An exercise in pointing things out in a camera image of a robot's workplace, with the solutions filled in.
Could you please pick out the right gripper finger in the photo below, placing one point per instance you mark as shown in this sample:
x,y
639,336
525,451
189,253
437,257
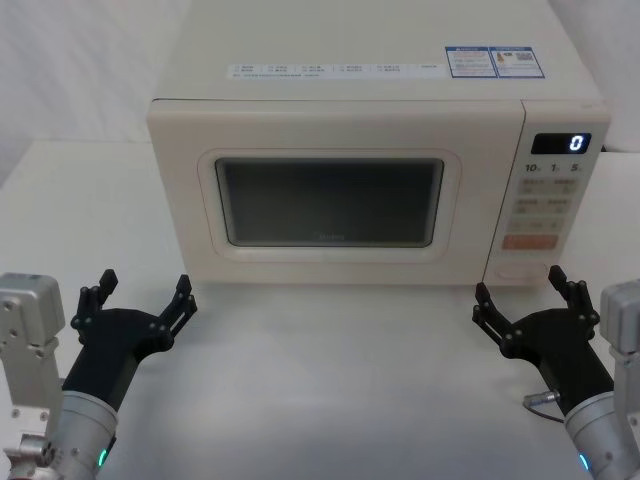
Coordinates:
x,y
492,317
575,297

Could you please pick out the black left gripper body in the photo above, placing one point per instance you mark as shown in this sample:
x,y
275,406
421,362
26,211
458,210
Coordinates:
x,y
115,340

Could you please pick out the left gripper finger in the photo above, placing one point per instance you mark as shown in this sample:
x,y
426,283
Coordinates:
x,y
90,300
176,310

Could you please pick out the blue bordered label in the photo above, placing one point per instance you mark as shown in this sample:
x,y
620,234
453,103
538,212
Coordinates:
x,y
489,62

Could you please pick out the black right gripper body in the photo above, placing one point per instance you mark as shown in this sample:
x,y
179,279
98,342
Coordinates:
x,y
560,345

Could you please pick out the white curtain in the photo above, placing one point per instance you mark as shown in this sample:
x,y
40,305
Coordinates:
x,y
75,75

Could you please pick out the long white label strip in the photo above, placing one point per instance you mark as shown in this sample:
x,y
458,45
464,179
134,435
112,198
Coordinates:
x,y
337,70

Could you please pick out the white table cloth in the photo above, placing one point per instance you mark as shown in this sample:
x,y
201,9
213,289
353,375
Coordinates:
x,y
325,380

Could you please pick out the oven control panel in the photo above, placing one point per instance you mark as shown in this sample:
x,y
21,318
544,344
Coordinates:
x,y
545,210

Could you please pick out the cream microwave oven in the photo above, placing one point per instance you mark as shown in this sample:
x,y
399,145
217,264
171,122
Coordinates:
x,y
325,125

